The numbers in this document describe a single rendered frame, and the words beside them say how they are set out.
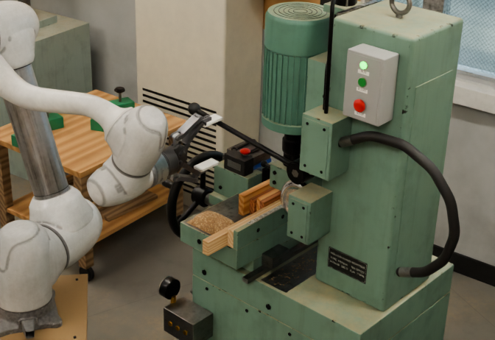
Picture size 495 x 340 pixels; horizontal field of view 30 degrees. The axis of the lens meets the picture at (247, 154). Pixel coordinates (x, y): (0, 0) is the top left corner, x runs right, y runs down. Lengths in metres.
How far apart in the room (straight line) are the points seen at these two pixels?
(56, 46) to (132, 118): 2.53
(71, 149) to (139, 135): 1.70
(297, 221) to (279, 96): 0.32
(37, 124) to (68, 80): 2.15
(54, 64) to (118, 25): 0.40
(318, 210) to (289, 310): 0.29
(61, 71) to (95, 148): 0.97
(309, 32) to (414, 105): 0.34
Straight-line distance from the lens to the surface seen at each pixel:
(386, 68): 2.04
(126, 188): 2.23
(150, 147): 2.13
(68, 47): 4.69
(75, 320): 2.63
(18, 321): 2.59
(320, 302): 2.38
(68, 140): 3.88
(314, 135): 2.17
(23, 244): 2.50
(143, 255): 4.06
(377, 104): 2.06
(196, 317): 2.62
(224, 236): 2.38
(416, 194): 2.27
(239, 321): 2.57
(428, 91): 2.16
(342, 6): 2.24
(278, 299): 2.42
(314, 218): 2.28
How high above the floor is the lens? 2.16
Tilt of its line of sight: 26 degrees down
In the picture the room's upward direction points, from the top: 2 degrees clockwise
